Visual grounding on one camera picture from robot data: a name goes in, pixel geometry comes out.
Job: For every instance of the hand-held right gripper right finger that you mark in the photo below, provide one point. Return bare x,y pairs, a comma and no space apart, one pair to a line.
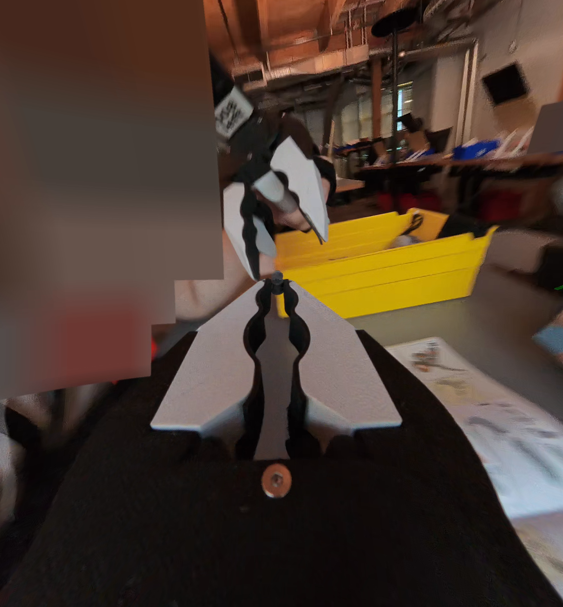
347,379

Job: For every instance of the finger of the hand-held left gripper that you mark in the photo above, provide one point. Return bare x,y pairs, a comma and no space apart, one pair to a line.
234,218
305,180

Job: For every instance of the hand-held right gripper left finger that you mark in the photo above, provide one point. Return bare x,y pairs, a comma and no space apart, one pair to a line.
200,379

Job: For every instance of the black connector pin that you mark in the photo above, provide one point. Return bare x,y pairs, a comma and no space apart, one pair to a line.
276,282

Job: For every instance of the yellow plastic bin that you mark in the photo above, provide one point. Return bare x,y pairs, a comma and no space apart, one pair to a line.
381,284

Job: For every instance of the assembly instruction booklet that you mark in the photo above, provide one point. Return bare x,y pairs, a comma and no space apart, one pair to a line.
523,441

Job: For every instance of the robot kit box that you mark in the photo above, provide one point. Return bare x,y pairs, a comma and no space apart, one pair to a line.
561,336

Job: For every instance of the person's left forearm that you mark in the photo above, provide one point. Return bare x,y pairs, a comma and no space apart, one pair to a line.
205,298

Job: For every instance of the grey desk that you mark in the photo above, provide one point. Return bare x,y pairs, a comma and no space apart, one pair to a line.
452,327

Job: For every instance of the person's left hand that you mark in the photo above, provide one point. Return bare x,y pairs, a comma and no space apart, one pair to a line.
291,222

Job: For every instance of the grey motor block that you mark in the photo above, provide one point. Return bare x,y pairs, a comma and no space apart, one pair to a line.
407,241

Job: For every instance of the black perforated plate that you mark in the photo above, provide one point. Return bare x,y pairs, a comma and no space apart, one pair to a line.
461,227

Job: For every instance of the blue plastic bin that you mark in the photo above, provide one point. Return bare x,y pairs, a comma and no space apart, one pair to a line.
475,151

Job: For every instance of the silver vertical pipe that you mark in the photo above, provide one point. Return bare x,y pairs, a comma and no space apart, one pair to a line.
468,95

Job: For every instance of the long wooden table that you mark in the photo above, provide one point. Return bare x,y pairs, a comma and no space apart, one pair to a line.
499,161

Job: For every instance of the black power brick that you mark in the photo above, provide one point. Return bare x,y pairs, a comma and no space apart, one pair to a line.
561,265

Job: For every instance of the black wall panel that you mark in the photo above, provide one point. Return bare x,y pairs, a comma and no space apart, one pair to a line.
505,84

